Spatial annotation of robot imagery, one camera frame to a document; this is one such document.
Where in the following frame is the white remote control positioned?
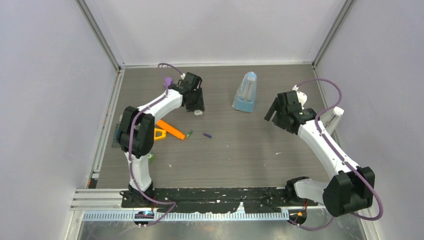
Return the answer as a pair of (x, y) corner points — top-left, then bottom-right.
(193, 109), (203, 116)

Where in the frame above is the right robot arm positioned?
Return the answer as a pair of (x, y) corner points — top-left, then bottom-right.
(264, 90), (375, 217)

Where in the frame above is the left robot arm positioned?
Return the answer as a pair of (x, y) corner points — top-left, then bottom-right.
(116, 72), (205, 207)

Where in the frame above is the purple cap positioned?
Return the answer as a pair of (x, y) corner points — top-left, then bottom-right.
(163, 77), (173, 89)

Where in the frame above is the yellow tape measure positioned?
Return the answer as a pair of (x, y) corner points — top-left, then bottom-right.
(153, 128), (167, 141)

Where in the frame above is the green owl toy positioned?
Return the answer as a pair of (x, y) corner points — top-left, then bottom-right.
(147, 153), (155, 164)

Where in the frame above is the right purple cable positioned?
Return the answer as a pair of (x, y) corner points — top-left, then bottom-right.
(296, 78), (385, 222)

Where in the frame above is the purple cable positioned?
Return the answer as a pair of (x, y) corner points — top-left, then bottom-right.
(127, 62), (186, 226)
(296, 78), (385, 222)

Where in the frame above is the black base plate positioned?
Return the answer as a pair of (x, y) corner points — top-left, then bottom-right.
(119, 186), (318, 214)

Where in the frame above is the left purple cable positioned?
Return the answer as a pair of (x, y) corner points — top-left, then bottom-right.
(127, 62), (186, 226)

